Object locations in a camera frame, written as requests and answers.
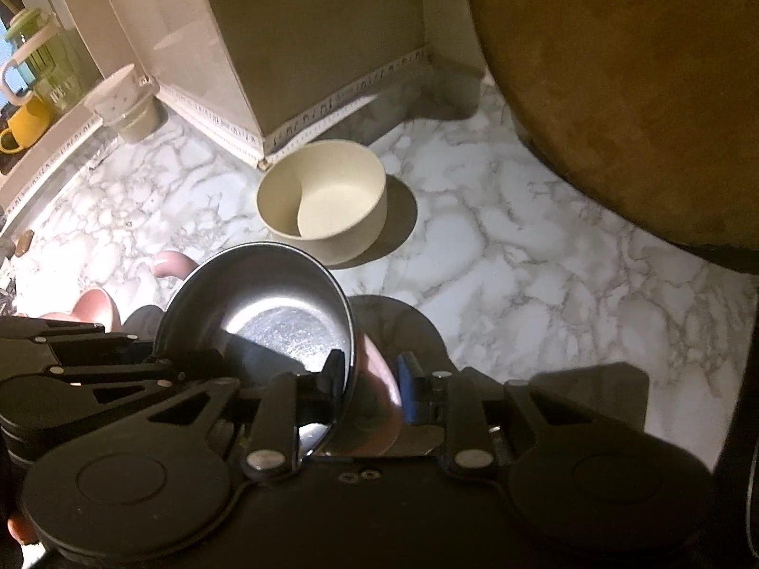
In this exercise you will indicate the cream bowl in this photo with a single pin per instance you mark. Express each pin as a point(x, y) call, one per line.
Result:
point(332, 231)

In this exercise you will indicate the white patterned sealing tape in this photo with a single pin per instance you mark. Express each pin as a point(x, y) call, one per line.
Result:
point(332, 105)

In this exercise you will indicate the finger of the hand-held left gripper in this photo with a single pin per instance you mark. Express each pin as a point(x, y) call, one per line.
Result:
point(83, 347)
point(118, 379)

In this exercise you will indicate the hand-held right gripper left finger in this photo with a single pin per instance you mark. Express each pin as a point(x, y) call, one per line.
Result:
point(333, 385)

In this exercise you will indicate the green glass pitcher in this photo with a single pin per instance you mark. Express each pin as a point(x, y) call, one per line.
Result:
point(47, 59)

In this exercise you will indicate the white floral bowl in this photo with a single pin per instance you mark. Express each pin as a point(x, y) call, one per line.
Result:
point(115, 95)

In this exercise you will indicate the person's left hand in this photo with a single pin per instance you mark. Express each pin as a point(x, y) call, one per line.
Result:
point(21, 528)

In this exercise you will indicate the brown sponge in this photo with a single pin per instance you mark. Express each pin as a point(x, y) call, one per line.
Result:
point(24, 243)

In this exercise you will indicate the round wooden cutting board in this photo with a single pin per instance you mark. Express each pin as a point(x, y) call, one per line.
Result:
point(622, 89)

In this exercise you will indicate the yellow mug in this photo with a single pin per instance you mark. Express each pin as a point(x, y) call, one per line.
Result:
point(29, 124)

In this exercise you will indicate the pink steel-lined bowl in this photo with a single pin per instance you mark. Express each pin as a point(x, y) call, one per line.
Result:
point(267, 308)

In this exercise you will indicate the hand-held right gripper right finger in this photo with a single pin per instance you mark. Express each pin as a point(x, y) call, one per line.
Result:
point(408, 391)

